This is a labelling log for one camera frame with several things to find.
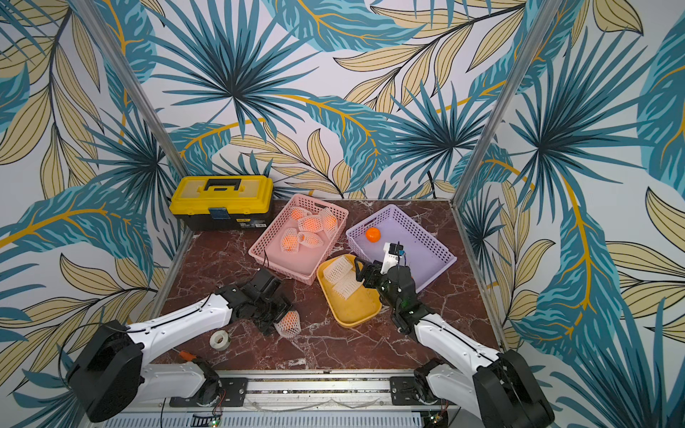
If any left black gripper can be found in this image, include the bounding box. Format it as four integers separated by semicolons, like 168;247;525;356
252;291;297;338

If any white foam net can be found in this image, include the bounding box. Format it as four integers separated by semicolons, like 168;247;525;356
333;271;362;300
323;256;353;285

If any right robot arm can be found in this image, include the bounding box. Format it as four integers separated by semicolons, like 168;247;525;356
354;258;555;427

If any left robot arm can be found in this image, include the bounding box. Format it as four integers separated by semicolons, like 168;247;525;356
66;269;293;423

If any purple perforated basket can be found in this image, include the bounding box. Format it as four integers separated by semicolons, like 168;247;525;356
345;204;457;292

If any white tape roll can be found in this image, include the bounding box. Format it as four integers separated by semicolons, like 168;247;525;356
209;330;231;351

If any netted orange open end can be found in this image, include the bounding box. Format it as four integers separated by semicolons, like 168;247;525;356
297;232;324;249

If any pink perforated basket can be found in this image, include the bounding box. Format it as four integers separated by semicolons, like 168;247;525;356
248;194;349;285

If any yellow black toolbox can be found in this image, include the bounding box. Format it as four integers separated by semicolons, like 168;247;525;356
169;176;274;233

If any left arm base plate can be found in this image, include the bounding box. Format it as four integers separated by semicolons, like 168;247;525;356
169;376;248;408

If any aluminium front rail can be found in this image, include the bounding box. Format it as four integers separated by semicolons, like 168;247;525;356
103;369;483;427

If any orange handled screwdriver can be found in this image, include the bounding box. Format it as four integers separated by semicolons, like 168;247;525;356
178;351;197;362

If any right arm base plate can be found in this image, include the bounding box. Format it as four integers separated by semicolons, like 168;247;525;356
390;376;458;406

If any right aluminium corner post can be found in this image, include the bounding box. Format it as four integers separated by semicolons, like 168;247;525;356
451;0;555;207

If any aluminium corner post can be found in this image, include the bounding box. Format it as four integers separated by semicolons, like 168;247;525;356
451;0;555;207
73;0;188;178

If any left aluminium corner post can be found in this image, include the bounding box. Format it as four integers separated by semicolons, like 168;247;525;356
73;0;188;178

